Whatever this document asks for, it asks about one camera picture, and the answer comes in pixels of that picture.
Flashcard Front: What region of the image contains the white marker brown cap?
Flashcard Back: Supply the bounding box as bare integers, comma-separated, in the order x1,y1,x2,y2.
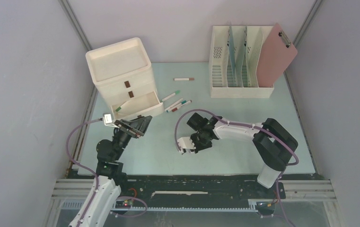
173,78,194,81

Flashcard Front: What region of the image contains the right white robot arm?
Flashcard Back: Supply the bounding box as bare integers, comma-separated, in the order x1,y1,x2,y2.
176,113,299,198

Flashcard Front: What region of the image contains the white marker green cap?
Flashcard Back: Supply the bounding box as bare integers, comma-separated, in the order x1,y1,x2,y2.
160,90,180,102

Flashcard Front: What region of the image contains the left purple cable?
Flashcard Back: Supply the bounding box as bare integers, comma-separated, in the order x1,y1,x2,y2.
66,117,149,227

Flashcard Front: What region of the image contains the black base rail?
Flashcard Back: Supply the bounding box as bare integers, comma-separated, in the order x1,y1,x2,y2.
114,175,286,212

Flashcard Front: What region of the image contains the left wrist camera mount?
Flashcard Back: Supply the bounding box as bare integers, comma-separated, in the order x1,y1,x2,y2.
103,113,116,127

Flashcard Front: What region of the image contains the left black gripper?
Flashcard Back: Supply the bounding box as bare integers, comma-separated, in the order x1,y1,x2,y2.
113,116,152,161

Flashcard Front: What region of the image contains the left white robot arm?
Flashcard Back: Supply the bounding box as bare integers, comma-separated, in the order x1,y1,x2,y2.
69,114,152,227

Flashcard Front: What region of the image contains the blue clipboard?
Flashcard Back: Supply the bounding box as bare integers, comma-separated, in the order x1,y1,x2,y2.
227,24,238,87

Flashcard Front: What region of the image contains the white marker maroon cap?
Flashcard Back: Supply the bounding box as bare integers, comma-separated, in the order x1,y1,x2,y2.
170,100,192,112

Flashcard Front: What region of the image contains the cream three-drawer cabinet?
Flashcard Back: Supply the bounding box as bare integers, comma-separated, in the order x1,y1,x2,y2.
86,37,164,120

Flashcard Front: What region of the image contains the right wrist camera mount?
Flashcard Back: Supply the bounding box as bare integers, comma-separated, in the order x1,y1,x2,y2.
177,137,196,154

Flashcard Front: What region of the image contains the white marker teal cap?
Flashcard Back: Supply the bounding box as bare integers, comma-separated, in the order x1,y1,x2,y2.
164,98,186,112

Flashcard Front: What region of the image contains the green clipboard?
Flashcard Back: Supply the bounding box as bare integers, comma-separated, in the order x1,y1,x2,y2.
246,26,263,87

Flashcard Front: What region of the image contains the pink clipboard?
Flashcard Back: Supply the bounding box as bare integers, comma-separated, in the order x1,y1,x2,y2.
256,23,298,87

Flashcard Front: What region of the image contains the white marker yellow cap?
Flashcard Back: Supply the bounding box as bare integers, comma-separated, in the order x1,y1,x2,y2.
115,100,129,112

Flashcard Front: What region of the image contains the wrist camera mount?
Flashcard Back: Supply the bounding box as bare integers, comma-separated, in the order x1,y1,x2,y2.
177,137,196,154
103,113,116,127

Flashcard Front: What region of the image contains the cream file organizer rack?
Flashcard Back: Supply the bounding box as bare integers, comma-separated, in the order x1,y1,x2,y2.
209,25,274,98

